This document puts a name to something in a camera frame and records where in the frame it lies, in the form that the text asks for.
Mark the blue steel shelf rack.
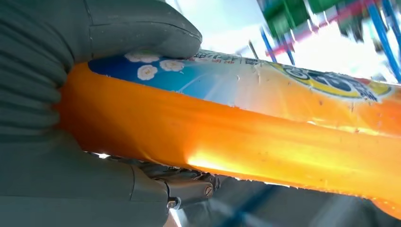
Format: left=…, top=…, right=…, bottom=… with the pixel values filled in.
left=259, top=0, right=401, bottom=84

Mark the red barrier rail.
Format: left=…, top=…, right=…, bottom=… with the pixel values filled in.
left=265, top=0, right=372, bottom=58

